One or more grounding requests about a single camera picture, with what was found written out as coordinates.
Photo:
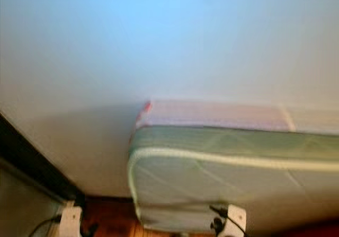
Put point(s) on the dark door frame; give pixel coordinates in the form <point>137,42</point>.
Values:
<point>32,157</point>

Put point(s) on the pale pink padded board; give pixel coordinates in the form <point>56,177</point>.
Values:
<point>217,115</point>

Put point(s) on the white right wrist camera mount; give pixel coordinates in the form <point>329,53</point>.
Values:
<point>235,220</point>

